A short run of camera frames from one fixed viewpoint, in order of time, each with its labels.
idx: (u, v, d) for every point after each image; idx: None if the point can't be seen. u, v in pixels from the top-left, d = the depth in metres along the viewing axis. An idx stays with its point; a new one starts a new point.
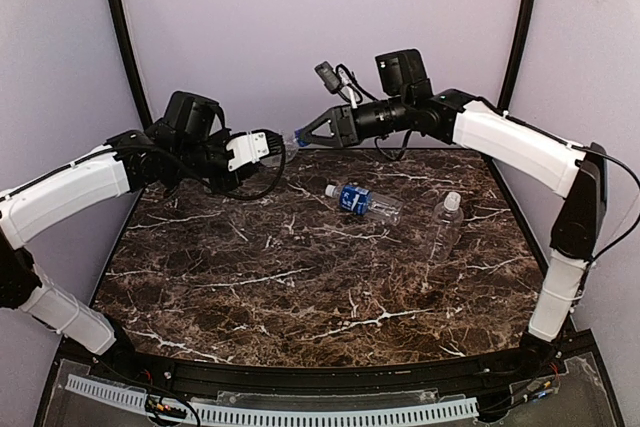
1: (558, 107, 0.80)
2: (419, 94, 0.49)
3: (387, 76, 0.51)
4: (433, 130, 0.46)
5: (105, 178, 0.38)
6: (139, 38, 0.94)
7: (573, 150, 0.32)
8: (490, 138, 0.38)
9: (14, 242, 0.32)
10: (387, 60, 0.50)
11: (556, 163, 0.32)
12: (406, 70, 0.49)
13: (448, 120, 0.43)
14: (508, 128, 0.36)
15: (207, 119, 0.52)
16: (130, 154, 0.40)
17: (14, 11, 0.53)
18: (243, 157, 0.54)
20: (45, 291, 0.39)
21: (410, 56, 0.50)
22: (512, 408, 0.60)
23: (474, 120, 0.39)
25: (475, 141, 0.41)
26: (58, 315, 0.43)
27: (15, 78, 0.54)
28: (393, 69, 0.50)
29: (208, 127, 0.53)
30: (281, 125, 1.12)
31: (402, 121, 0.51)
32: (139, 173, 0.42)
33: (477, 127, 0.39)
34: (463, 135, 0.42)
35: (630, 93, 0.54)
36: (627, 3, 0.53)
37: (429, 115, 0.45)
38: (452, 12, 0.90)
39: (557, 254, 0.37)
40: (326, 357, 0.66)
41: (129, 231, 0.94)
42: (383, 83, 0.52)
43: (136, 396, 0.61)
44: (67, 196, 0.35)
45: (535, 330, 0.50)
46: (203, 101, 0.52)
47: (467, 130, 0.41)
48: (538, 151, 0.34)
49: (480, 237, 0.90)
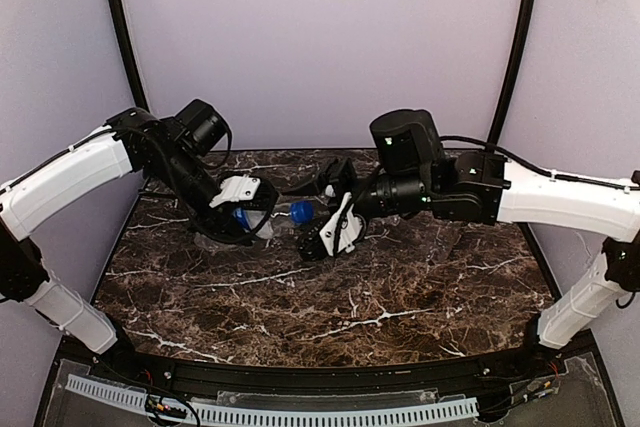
1: (558, 107, 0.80)
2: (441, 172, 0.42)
3: (396, 150, 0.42)
4: (473, 213, 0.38)
5: (105, 159, 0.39)
6: (139, 38, 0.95)
7: (631, 195, 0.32)
8: (544, 205, 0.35)
9: (23, 230, 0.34)
10: (394, 137, 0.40)
11: (625, 216, 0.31)
12: (420, 145, 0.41)
13: (492, 200, 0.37)
14: (560, 190, 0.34)
15: (216, 135, 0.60)
16: (129, 133, 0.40)
17: (15, 11, 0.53)
18: (226, 195, 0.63)
20: (52, 286, 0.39)
21: (424, 121, 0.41)
22: (512, 408, 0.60)
23: (519, 189, 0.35)
25: (523, 211, 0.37)
26: (62, 312, 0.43)
27: (17, 78, 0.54)
28: (403, 145, 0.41)
29: (214, 141, 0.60)
30: (280, 125, 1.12)
31: (408, 201, 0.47)
32: (139, 151, 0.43)
33: (528, 198, 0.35)
34: (507, 209, 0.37)
35: (630, 94, 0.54)
36: (626, 4, 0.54)
37: (467, 199, 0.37)
38: (452, 12, 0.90)
39: (610, 284, 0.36)
40: (326, 357, 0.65)
41: (129, 230, 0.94)
42: (393, 157, 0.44)
43: (135, 396, 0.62)
44: (68, 185, 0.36)
45: (546, 342, 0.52)
46: (220, 119, 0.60)
47: (516, 203, 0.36)
48: (600, 206, 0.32)
49: (480, 237, 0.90)
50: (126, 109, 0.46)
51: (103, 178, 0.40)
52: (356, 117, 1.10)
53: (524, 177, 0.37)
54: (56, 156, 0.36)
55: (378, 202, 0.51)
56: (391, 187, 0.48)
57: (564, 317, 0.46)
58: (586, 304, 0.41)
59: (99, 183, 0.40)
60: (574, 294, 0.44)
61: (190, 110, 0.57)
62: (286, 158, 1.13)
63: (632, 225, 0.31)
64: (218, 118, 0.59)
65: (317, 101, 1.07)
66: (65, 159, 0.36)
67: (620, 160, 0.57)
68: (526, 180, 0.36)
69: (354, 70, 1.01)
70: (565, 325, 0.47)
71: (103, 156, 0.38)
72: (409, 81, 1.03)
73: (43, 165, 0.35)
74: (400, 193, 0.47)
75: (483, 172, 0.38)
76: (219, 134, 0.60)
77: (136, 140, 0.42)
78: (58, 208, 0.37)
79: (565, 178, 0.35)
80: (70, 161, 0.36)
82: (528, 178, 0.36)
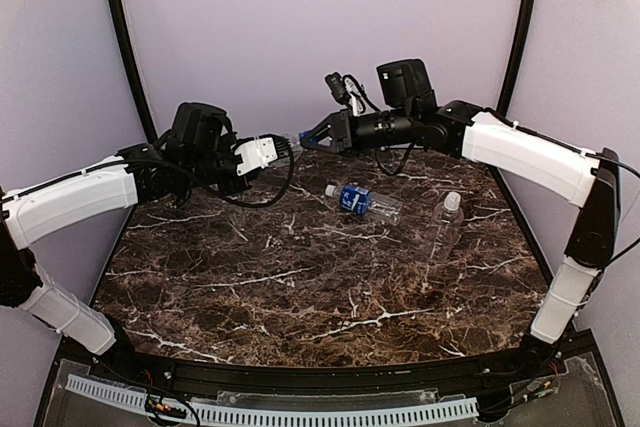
1: (556, 106, 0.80)
2: (427, 108, 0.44)
3: (390, 89, 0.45)
4: (441, 145, 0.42)
5: (115, 188, 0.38)
6: (138, 38, 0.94)
7: (588, 159, 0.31)
8: (504, 150, 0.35)
9: (20, 243, 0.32)
10: (391, 71, 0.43)
11: (571, 173, 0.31)
12: (411, 84, 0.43)
13: (457, 133, 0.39)
14: (521, 138, 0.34)
15: (214, 129, 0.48)
16: (140, 167, 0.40)
17: (14, 10, 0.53)
18: (253, 162, 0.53)
20: (45, 291, 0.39)
21: (414, 65, 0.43)
22: (512, 408, 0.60)
23: (483, 132, 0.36)
25: (486, 154, 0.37)
26: (58, 315, 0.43)
27: (14, 80, 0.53)
28: (397, 81, 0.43)
29: (213, 137, 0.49)
30: (280, 125, 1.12)
31: (405, 136, 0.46)
32: (149, 186, 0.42)
33: (489, 139, 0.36)
34: (471, 147, 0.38)
35: (629, 92, 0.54)
36: (627, 4, 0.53)
37: (437, 130, 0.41)
38: (452, 12, 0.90)
39: (571, 261, 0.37)
40: (326, 357, 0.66)
41: (129, 230, 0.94)
42: (385, 93, 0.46)
43: (136, 396, 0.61)
44: (79, 201, 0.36)
45: (538, 333, 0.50)
46: (210, 113, 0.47)
47: (478, 142, 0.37)
48: (553, 161, 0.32)
49: (480, 237, 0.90)
50: (138, 144, 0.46)
51: (109, 204, 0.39)
52: None
53: (494, 123, 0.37)
54: (67, 176, 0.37)
55: (376, 134, 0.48)
56: (390, 122, 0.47)
57: (550, 304, 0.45)
58: (563, 290, 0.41)
59: (104, 210, 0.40)
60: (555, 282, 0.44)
61: (181, 120, 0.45)
62: None
63: (582, 184, 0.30)
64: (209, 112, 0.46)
65: (318, 100, 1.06)
66: (75, 180, 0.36)
67: None
68: (496, 125, 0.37)
69: (354, 70, 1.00)
70: (553, 314, 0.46)
71: (114, 184, 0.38)
72: None
73: (54, 182, 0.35)
74: (398, 128, 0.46)
75: (460, 114, 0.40)
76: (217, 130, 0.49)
77: (147, 175, 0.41)
78: (59, 227, 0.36)
79: (528, 132, 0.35)
80: (82, 182, 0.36)
82: (496, 124, 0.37)
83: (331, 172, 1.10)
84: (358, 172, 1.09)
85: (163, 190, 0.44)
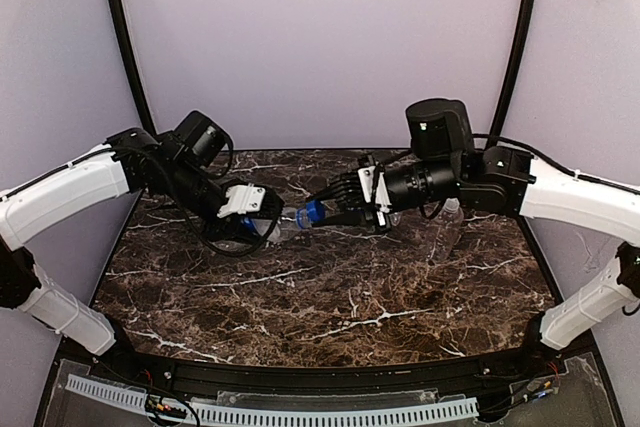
1: (557, 106, 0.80)
2: (472, 161, 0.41)
3: (430, 139, 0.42)
4: (500, 206, 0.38)
5: (101, 179, 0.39)
6: (138, 39, 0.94)
7: None
8: (571, 204, 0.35)
9: (13, 244, 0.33)
10: (429, 123, 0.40)
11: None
12: (456, 133, 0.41)
13: (517, 193, 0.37)
14: (585, 190, 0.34)
15: (215, 146, 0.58)
16: (128, 154, 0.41)
17: (14, 11, 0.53)
18: (233, 205, 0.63)
20: (44, 292, 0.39)
21: (458, 112, 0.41)
22: (512, 408, 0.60)
23: (544, 187, 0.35)
25: (548, 207, 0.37)
26: (56, 316, 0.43)
27: (15, 79, 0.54)
28: (438, 132, 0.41)
29: (214, 151, 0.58)
30: (280, 125, 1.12)
31: (445, 188, 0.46)
32: (137, 174, 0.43)
33: (553, 195, 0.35)
34: (530, 205, 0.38)
35: (629, 93, 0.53)
36: (627, 4, 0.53)
37: (494, 190, 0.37)
38: (452, 11, 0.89)
39: (622, 289, 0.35)
40: (326, 357, 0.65)
41: (129, 231, 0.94)
42: (423, 145, 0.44)
43: (136, 396, 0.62)
44: (66, 195, 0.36)
45: (547, 341, 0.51)
46: (217, 129, 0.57)
47: (539, 199, 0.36)
48: (625, 211, 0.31)
49: (480, 237, 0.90)
50: (126, 130, 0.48)
51: (97, 196, 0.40)
52: (358, 121, 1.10)
53: (551, 175, 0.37)
54: (52, 172, 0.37)
55: (414, 191, 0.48)
56: (426, 177, 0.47)
57: (571, 317, 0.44)
58: (595, 307, 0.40)
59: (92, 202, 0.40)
60: (582, 295, 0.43)
61: (188, 125, 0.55)
62: (286, 158, 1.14)
63: None
64: (216, 129, 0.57)
65: (317, 100, 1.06)
66: (61, 175, 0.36)
67: (619, 161, 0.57)
68: (555, 178, 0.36)
69: (354, 70, 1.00)
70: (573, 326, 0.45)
71: (99, 175, 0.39)
72: (411, 83, 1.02)
73: (39, 179, 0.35)
74: (436, 183, 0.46)
75: (511, 165, 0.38)
76: (218, 145, 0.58)
77: (135, 162, 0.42)
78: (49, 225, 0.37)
79: (587, 178, 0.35)
80: (68, 177, 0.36)
82: (552, 176, 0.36)
83: (331, 172, 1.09)
84: None
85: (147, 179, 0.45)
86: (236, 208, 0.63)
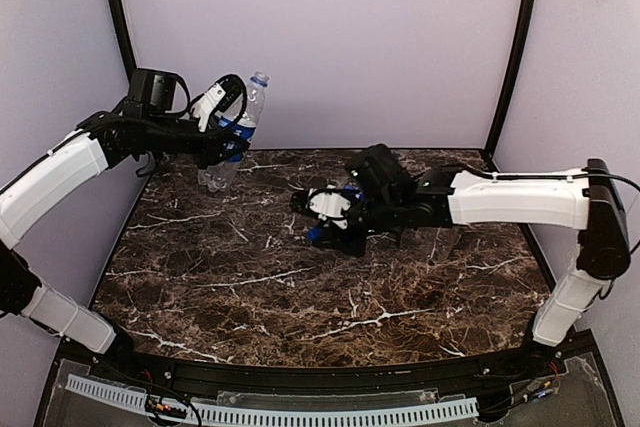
1: (557, 106, 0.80)
2: (402, 188, 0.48)
3: (363, 180, 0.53)
4: (432, 220, 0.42)
5: (84, 160, 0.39)
6: (139, 38, 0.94)
7: (575, 182, 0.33)
8: (494, 203, 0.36)
9: (10, 240, 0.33)
10: (357, 167, 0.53)
11: (565, 202, 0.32)
12: (379, 169, 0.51)
13: (441, 204, 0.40)
14: (505, 187, 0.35)
15: (170, 89, 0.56)
16: (103, 130, 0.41)
17: (15, 10, 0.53)
18: (206, 108, 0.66)
20: (45, 291, 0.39)
21: (380, 153, 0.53)
22: (512, 408, 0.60)
23: (465, 194, 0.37)
25: (477, 212, 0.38)
26: (56, 318, 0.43)
27: (15, 79, 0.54)
28: (368, 172, 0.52)
29: (171, 96, 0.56)
30: (280, 125, 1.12)
31: (390, 215, 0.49)
32: (115, 148, 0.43)
33: (474, 198, 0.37)
34: (461, 213, 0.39)
35: (628, 92, 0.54)
36: (626, 3, 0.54)
37: (421, 209, 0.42)
38: (451, 11, 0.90)
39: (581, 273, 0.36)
40: (326, 357, 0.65)
41: (129, 231, 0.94)
42: (364, 185, 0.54)
43: (136, 396, 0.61)
44: (55, 178, 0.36)
45: (541, 338, 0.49)
46: (164, 73, 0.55)
47: (464, 206, 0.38)
48: (546, 197, 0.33)
49: (480, 237, 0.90)
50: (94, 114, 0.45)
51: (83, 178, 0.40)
52: (357, 121, 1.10)
53: (471, 183, 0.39)
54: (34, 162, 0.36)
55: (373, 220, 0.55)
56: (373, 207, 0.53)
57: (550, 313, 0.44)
58: (569, 297, 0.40)
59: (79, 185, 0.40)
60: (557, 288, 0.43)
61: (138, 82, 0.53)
62: (286, 159, 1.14)
63: (579, 211, 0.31)
64: (164, 75, 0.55)
65: (317, 100, 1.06)
66: (44, 163, 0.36)
67: (618, 160, 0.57)
68: (474, 185, 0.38)
69: (354, 71, 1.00)
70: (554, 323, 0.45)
71: (82, 157, 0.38)
72: (410, 82, 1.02)
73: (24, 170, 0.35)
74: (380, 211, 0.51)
75: (436, 185, 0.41)
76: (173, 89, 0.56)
77: (111, 138, 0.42)
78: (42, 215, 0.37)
79: (503, 177, 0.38)
80: (51, 164, 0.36)
82: (474, 181, 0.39)
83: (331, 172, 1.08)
84: None
85: (126, 150, 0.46)
86: (210, 111, 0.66)
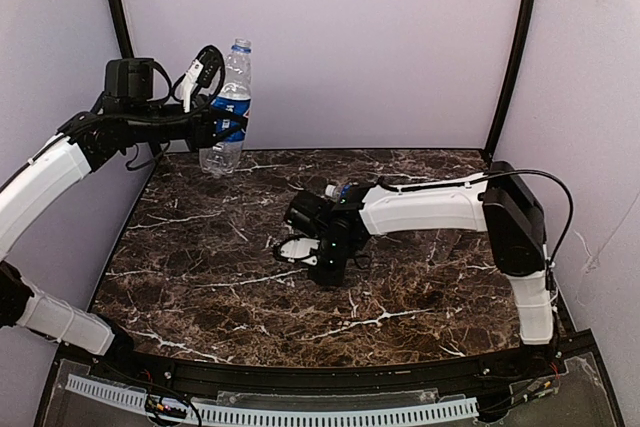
1: (557, 105, 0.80)
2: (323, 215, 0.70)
3: (296, 222, 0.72)
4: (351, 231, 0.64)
5: (65, 167, 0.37)
6: (139, 39, 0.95)
7: (470, 187, 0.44)
8: (402, 212, 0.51)
9: None
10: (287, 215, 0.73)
11: (464, 207, 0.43)
12: (304, 208, 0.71)
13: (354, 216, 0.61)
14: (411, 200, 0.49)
15: (147, 78, 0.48)
16: (83, 134, 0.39)
17: (15, 10, 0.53)
18: (188, 88, 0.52)
20: (39, 300, 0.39)
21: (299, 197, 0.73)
22: (512, 408, 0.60)
23: (374, 207, 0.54)
25: (391, 219, 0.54)
26: (52, 325, 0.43)
27: (16, 79, 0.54)
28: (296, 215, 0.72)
29: (150, 84, 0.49)
30: (280, 126, 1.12)
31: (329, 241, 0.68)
32: (97, 151, 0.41)
33: (383, 210, 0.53)
34: (380, 222, 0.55)
35: (628, 92, 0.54)
36: (625, 2, 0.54)
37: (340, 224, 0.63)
38: (451, 11, 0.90)
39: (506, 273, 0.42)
40: (326, 357, 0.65)
41: (129, 231, 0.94)
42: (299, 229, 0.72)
43: (136, 396, 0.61)
44: (41, 186, 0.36)
45: (531, 338, 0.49)
46: (137, 61, 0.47)
47: (376, 218, 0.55)
48: (445, 204, 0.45)
49: (481, 237, 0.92)
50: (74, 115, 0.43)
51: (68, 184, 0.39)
52: (358, 121, 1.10)
53: (379, 198, 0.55)
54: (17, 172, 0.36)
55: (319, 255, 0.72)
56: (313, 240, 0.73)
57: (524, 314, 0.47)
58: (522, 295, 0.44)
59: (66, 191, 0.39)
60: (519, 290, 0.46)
61: (110, 75, 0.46)
62: (286, 159, 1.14)
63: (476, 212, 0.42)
64: (136, 60, 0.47)
65: (317, 101, 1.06)
66: (23, 174, 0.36)
67: (618, 160, 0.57)
68: (378, 200, 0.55)
69: (354, 71, 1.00)
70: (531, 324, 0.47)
71: (60, 164, 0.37)
72: (410, 83, 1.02)
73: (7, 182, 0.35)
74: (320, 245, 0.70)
75: (349, 202, 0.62)
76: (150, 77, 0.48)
77: (92, 141, 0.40)
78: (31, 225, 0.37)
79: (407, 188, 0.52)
80: (28, 175, 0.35)
82: (387, 195, 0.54)
83: (331, 172, 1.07)
84: (359, 172, 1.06)
85: (110, 153, 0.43)
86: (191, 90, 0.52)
